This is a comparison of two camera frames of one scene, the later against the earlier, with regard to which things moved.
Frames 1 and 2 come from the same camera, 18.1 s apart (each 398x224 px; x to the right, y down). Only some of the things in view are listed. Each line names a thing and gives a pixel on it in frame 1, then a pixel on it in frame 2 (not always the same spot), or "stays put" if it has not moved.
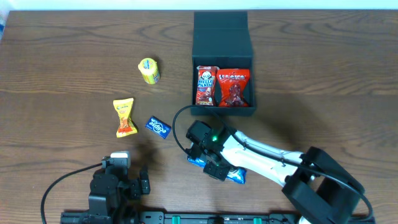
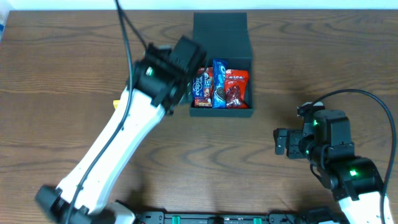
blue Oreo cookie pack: [237, 174] to [219, 92]
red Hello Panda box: [206, 85] stays put
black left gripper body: [137, 187] to [173, 94]
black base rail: [188, 217] stays put
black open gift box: [222, 39] stays put
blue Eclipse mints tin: [158, 127] to [198, 87]
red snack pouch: [233, 86] stays put
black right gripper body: [203, 154] to [290, 143]
